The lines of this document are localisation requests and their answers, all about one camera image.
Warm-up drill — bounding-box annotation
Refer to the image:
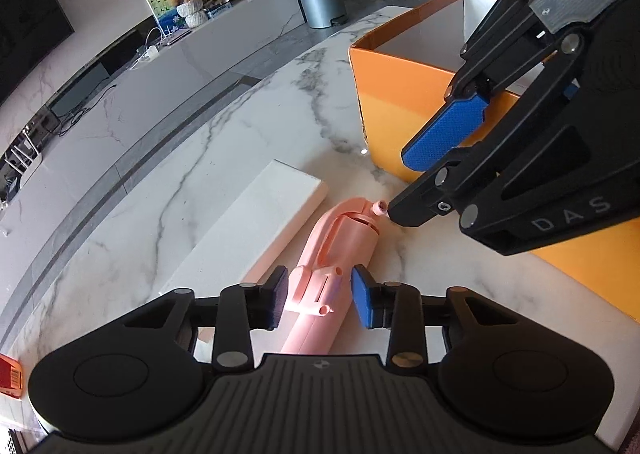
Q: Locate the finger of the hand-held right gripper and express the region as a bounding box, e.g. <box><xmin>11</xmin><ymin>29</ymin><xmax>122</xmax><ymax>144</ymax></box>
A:
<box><xmin>387</xmin><ymin>32</ymin><xmax>590</xmax><ymax>231</ymax></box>
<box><xmin>401</xmin><ymin>0</ymin><xmax>583</xmax><ymax>173</ymax></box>

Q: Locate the black television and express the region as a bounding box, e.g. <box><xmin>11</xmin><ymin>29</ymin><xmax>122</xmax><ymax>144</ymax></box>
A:
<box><xmin>0</xmin><ymin>0</ymin><xmax>76</xmax><ymax>107</ymax></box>

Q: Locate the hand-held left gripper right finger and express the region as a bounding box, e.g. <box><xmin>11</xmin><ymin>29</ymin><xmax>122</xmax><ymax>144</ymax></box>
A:
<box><xmin>350</xmin><ymin>265</ymin><xmax>518</xmax><ymax>371</ymax></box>

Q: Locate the orange cardboard box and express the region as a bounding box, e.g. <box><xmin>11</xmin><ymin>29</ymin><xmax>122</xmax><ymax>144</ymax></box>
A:
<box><xmin>348</xmin><ymin>0</ymin><xmax>640</xmax><ymax>317</ymax></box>

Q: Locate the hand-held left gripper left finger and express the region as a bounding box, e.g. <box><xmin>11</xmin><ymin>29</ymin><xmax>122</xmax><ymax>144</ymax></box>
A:
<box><xmin>120</xmin><ymin>265</ymin><xmax>291</xmax><ymax>374</ymax></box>

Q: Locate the orange red carton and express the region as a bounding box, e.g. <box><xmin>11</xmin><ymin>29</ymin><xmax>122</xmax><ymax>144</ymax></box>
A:
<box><xmin>0</xmin><ymin>354</ymin><xmax>25</xmax><ymax>399</ymax></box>

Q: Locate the white router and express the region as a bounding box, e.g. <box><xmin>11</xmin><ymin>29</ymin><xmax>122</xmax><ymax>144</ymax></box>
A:
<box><xmin>2</xmin><ymin>134</ymin><xmax>43</xmax><ymax>175</ymax></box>

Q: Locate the white flat box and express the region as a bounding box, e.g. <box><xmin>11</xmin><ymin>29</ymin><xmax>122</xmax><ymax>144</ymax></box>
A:
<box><xmin>159</xmin><ymin>159</ymin><xmax>329</xmax><ymax>297</ymax></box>

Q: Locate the white marble tv cabinet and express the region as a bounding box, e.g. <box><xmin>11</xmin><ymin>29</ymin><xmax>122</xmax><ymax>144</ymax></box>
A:
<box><xmin>0</xmin><ymin>0</ymin><xmax>308</xmax><ymax>245</ymax></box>

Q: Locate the white textured pot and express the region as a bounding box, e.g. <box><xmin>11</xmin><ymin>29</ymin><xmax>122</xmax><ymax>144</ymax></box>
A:
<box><xmin>177</xmin><ymin>0</ymin><xmax>207</xmax><ymax>28</ymax></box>

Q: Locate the pink selfie stick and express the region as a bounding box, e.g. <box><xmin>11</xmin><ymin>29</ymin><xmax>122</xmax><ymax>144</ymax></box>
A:
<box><xmin>279</xmin><ymin>196</ymin><xmax>388</xmax><ymax>355</ymax></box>

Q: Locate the dark rectangular panel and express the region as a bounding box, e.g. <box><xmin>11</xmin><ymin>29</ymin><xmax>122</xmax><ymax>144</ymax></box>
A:
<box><xmin>47</xmin><ymin>58</ymin><xmax>118</xmax><ymax>119</ymax></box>

